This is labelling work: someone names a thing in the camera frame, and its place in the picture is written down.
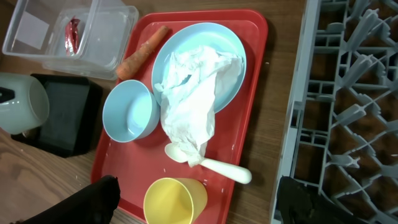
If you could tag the green bowl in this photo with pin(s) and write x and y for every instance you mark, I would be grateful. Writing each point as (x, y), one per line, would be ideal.
(29, 109)

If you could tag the grey dishwasher rack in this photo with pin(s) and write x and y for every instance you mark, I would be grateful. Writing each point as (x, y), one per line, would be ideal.
(340, 137)

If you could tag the light blue plate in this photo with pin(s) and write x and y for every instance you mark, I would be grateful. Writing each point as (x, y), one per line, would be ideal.
(209, 34)

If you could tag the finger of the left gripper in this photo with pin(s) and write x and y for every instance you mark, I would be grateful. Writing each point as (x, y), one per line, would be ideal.
(6, 94)

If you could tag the red serving tray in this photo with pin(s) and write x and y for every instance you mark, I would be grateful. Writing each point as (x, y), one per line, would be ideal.
(138, 164)

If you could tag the black plastic tray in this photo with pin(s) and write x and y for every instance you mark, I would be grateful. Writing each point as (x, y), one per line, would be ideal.
(74, 105)

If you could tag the yellow cup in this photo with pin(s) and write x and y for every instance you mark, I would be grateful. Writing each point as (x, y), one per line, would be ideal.
(174, 201)

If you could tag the white plastic spoon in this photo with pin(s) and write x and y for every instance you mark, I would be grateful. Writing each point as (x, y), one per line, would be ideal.
(233, 172)

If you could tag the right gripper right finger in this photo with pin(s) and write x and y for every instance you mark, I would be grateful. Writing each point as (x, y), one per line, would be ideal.
(299, 205)

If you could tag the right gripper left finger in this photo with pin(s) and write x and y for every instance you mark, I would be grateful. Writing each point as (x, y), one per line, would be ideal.
(94, 204)

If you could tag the red snack wrapper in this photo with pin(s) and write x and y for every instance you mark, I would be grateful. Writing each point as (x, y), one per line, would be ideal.
(72, 36)

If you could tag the white napkin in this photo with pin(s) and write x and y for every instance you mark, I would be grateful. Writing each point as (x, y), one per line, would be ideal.
(188, 94)

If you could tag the light blue bowl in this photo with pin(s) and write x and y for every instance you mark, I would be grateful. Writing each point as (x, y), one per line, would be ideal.
(130, 112)

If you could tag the orange carrot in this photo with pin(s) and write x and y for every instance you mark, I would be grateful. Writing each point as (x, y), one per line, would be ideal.
(131, 65)

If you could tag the clear plastic bin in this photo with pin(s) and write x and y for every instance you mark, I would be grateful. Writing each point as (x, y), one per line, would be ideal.
(81, 37)

